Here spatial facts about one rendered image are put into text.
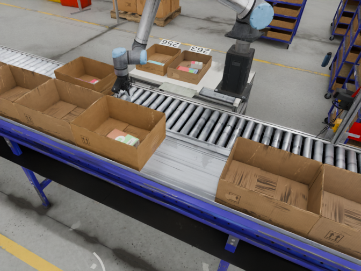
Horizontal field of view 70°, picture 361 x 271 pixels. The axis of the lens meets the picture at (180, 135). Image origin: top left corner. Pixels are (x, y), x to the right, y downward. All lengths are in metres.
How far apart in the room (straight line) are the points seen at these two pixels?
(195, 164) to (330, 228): 0.64
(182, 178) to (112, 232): 1.03
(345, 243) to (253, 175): 0.45
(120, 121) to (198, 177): 0.61
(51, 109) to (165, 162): 0.85
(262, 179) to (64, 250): 1.50
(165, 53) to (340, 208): 1.99
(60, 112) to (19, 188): 1.09
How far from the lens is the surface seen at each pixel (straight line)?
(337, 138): 1.93
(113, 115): 1.61
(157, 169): 1.31
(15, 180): 2.74
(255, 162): 1.36
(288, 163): 1.32
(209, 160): 1.36
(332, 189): 1.41
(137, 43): 1.85
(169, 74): 2.26
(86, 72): 2.39
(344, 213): 1.39
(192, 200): 1.16
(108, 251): 2.09
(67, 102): 1.84
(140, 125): 1.52
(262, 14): 1.73
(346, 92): 1.80
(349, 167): 1.85
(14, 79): 2.14
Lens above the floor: 1.88
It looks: 42 degrees down
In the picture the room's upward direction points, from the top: 3 degrees clockwise
